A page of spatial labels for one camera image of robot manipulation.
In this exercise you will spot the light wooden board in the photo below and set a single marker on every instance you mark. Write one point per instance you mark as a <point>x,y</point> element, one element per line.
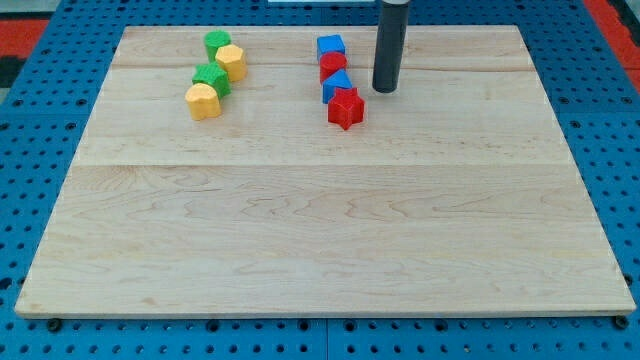
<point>457,196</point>

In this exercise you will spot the red star block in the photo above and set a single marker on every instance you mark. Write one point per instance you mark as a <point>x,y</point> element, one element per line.
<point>346,108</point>

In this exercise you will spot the blue triangle block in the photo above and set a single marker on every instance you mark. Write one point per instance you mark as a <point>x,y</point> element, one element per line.
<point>339,79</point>

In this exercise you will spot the red cylinder block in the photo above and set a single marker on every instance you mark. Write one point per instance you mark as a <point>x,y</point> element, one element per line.
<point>330,63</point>

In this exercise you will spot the blue cube block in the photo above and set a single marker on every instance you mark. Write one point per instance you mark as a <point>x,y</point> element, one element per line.
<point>329,43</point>

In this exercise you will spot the yellow heart block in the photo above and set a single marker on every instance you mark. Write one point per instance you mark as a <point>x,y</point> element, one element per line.
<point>203,102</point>

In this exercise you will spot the green star block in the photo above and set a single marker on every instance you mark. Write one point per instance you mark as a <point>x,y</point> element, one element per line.
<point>213,75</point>

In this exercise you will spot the yellow hexagon block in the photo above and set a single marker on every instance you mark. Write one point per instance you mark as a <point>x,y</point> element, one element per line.
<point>231,58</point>

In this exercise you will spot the green cylinder block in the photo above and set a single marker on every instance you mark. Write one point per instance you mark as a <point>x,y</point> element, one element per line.
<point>213,40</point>

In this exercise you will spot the blue perforated base mat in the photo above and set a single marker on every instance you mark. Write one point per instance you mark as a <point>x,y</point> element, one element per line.
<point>588,78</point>

